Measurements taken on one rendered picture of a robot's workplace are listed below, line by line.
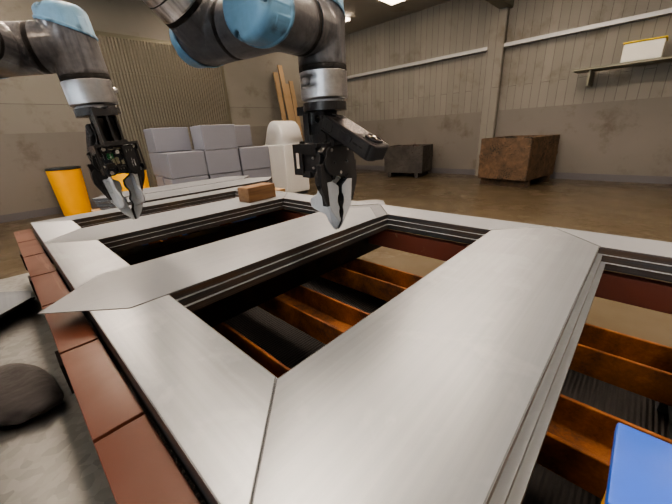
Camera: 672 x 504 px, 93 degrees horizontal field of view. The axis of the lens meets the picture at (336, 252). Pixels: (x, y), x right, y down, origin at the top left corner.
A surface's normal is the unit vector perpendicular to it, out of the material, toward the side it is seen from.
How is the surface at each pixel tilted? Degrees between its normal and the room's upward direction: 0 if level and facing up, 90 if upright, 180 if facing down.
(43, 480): 0
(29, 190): 90
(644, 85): 90
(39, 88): 90
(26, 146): 90
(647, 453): 0
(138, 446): 0
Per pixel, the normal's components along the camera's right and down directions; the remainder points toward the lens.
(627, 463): -0.05, -0.93
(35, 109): 0.72, 0.21
